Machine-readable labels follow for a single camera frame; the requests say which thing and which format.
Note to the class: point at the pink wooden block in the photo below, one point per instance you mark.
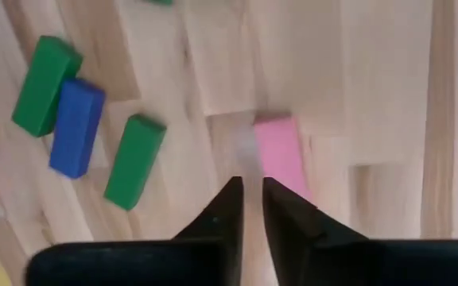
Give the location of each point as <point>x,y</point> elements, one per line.
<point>278,155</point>

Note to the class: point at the blue wooden block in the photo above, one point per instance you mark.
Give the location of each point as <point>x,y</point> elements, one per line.
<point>76,127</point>

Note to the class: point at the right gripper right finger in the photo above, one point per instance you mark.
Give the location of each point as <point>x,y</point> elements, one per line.
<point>292,222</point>

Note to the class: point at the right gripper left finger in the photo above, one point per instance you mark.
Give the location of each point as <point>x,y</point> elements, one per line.
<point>229,222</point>

